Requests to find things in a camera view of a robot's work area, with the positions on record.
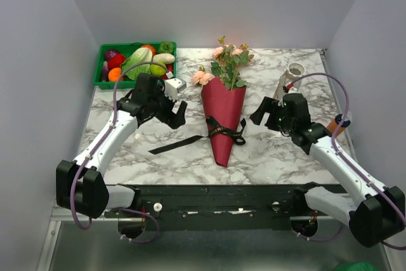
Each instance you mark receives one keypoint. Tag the orange fruit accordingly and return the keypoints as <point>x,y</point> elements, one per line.
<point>115,74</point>

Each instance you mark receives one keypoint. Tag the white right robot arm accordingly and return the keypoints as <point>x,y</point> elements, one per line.
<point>372,211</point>

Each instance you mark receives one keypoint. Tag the black ribbon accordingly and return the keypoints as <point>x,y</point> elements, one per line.
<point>217,129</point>

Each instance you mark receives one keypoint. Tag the dark red wrapping paper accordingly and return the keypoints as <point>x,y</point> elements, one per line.
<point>225,106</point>

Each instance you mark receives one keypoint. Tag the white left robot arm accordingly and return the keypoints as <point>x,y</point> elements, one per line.
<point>80,184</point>

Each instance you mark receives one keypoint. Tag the red pepper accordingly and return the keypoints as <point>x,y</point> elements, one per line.
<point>169,72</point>

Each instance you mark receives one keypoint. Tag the green bell pepper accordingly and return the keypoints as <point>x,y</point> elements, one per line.
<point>166,47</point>

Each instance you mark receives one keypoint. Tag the purple onion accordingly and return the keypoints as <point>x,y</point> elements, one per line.
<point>109,54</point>

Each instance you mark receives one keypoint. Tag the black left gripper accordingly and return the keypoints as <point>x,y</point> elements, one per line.
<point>179,119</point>

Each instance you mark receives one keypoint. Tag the black mounting base plate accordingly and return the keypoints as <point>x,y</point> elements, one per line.
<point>222,207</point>

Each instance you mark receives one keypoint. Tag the aluminium rail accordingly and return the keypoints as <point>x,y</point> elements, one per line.
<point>65,246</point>

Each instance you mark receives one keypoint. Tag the white ceramic vase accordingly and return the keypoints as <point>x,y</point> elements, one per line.
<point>293,72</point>

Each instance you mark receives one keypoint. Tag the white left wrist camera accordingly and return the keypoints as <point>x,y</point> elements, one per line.
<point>173,87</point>

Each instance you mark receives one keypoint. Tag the green cabbage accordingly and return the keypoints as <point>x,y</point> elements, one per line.
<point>142,54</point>

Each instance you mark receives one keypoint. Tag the purple eggplant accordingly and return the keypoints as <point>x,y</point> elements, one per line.
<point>104,72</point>

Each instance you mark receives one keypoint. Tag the orange bottle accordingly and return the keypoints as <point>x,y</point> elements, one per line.
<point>346,121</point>

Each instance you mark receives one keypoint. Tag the green object bottom corner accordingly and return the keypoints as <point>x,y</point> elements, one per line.
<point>355,266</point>

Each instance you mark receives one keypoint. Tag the green plastic bin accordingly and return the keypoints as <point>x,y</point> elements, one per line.
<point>126,49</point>

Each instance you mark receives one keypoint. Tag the green lime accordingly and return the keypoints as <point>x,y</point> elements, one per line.
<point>158,69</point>

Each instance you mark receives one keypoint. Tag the white potato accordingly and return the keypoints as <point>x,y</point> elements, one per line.
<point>165,58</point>

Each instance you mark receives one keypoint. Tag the orange tomato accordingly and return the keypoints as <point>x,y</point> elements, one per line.
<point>151,48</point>

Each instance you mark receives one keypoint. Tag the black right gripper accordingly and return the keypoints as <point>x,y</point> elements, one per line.
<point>272,105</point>

